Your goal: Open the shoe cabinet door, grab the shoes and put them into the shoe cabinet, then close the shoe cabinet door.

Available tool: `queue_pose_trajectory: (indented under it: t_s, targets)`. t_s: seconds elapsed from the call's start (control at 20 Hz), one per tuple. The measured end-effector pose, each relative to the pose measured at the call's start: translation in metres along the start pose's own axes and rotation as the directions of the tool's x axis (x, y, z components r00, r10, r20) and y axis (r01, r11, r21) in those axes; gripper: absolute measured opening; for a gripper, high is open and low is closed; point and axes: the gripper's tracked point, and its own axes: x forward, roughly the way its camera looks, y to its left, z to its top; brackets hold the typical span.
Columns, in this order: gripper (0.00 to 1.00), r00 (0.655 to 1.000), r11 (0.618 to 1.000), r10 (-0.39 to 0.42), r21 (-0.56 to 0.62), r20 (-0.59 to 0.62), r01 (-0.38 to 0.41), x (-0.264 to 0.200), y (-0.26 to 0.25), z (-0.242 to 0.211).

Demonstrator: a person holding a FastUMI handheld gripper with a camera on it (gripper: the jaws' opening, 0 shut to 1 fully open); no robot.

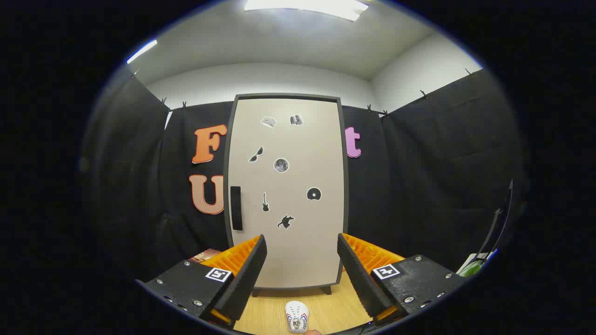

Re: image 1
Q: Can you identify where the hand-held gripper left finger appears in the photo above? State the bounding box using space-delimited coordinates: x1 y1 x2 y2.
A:
135 234 268 328

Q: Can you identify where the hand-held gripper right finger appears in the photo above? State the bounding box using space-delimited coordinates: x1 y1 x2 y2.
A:
337 233 466 326

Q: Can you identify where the white striped shoe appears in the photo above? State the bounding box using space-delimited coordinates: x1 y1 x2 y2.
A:
284 301 310 334

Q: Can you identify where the grey shoe cabinet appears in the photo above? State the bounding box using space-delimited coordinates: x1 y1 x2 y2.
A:
223 93 350 297

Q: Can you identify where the beige shoe cabinet door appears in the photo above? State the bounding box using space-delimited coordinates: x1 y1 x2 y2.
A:
227 98 345 289

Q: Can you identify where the brown cover book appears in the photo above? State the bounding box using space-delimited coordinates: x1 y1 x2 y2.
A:
190 248 222 264

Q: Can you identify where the black backdrop cloth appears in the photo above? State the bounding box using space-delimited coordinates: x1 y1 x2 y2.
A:
81 67 529 284

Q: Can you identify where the black monitor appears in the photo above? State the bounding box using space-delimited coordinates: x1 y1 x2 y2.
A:
477 179 514 261

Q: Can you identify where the ceiling light strip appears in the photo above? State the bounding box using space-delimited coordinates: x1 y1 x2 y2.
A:
127 40 158 64

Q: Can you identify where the ceiling light panel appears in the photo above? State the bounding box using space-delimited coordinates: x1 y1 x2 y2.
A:
244 0 369 22

